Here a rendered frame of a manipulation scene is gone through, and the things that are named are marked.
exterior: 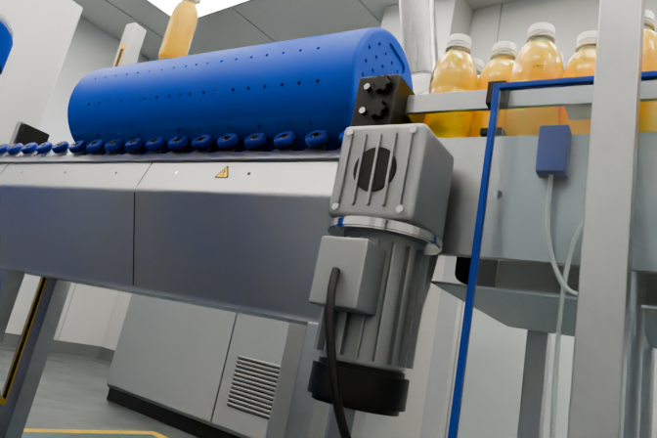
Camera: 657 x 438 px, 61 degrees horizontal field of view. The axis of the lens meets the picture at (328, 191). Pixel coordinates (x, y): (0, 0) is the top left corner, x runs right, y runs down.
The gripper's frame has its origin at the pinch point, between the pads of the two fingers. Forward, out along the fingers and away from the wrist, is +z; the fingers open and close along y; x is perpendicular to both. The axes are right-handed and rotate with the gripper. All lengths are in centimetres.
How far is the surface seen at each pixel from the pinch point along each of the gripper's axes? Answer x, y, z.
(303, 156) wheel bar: 61, 12, 57
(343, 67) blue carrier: 67, 14, 40
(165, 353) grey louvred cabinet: -143, -164, 114
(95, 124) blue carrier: -6.0, 11.8, 47.7
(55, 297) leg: -26, -5, 92
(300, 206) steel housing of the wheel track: 64, 14, 67
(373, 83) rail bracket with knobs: 81, 25, 50
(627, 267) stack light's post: 117, 38, 78
